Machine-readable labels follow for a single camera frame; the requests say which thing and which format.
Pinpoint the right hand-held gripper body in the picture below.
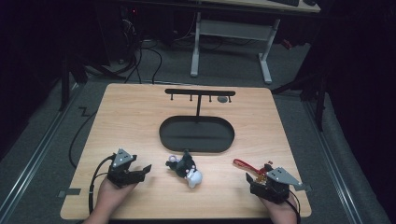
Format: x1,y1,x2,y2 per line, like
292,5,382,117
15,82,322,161
250,166,312,204

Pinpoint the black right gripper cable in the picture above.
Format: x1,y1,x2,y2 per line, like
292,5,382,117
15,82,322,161
284,192,303,224

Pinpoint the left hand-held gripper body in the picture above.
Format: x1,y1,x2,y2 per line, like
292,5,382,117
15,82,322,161
106,147,145,189

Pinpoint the dark computer tower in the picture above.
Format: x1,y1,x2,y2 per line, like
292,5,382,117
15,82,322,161
119,5,142,64

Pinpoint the white-framed desk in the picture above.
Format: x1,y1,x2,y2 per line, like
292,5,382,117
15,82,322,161
190,0,321,86

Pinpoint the black hook rack with tray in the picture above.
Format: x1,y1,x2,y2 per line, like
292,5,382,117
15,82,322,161
159,88,236,154

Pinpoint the bundle of black cables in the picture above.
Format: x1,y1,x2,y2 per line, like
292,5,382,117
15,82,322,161
116,17,163,85

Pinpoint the person's right hand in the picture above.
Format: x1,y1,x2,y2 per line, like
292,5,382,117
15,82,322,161
260,191,301,224

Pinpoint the metal floor rail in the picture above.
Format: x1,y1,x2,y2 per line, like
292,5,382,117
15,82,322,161
0,83,80,217
302,100,364,224

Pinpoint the black floor cable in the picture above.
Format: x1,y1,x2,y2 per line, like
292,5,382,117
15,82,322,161
68,110,98,170

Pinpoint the person's left hand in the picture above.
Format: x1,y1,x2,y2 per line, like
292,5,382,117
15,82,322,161
92,176,138,217

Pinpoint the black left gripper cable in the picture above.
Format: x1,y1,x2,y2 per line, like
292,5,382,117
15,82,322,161
88,154,117,216

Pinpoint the black keyboard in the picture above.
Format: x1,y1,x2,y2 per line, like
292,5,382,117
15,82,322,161
268,0,301,7

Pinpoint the grey tape strip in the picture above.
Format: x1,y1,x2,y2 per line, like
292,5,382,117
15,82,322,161
57,188,82,199

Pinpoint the black metal stand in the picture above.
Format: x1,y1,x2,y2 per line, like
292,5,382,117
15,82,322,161
270,69,329,133
58,50,126,112

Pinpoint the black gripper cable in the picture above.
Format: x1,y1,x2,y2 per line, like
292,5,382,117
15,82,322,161
88,154,117,216
284,192,303,224

